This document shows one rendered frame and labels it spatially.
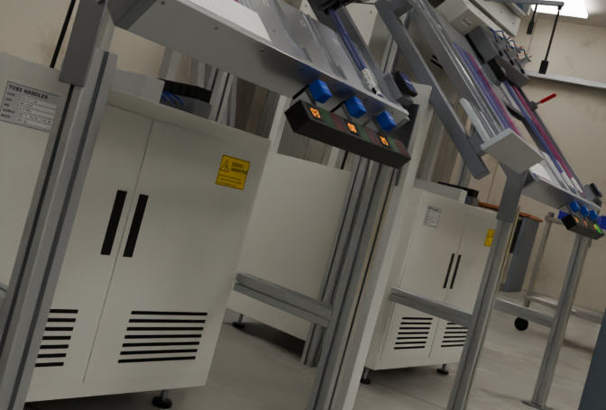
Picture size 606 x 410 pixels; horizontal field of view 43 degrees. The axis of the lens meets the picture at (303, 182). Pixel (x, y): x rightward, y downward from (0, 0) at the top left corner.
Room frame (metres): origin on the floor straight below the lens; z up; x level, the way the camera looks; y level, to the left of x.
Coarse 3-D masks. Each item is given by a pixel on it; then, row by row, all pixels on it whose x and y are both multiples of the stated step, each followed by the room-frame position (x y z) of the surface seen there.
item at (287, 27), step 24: (264, 0) 1.28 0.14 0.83; (264, 24) 1.21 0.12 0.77; (288, 24) 1.30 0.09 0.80; (312, 24) 1.41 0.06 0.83; (288, 48) 1.23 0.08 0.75; (312, 48) 1.33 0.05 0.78; (336, 48) 1.44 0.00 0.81; (336, 72) 1.33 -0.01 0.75; (360, 72) 1.46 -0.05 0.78; (384, 96) 1.49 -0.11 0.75
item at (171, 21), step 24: (168, 0) 0.95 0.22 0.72; (144, 24) 0.97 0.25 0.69; (168, 24) 0.99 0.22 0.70; (192, 24) 1.01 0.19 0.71; (216, 24) 1.03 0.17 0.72; (192, 48) 1.05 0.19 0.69; (216, 48) 1.07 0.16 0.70; (240, 48) 1.09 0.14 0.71; (264, 48) 1.11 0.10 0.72; (240, 72) 1.14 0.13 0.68; (264, 72) 1.16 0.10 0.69; (288, 72) 1.19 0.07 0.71; (312, 72) 1.21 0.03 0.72; (288, 96) 1.25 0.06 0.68; (336, 96) 1.31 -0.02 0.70; (360, 96) 1.34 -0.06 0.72; (360, 120) 1.41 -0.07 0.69
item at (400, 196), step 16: (416, 96) 1.69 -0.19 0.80; (432, 112) 1.73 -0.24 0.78; (416, 128) 1.68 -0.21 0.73; (416, 144) 1.69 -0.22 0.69; (416, 160) 1.71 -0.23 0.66; (400, 176) 1.69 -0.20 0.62; (400, 192) 1.68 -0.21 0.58; (400, 208) 1.70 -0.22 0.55; (384, 224) 1.69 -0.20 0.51; (400, 224) 1.72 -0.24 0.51; (384, 240) 1.69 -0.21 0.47; (384, 256) 1.68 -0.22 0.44; (384, 272) 1.70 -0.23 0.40; (368, 288) 1.69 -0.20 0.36; (384, 288) 1.73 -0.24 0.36; (368, 304) 1.68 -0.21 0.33; (368, 320) 1.69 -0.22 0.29; (368, 336) 1.71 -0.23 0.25; (352, 352) 1.69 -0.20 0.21; (352, 368) 1.68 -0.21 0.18; (352, 384) 1.69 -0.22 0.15; (336, 400) 1.69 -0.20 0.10; (352, 400) 1.72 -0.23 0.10
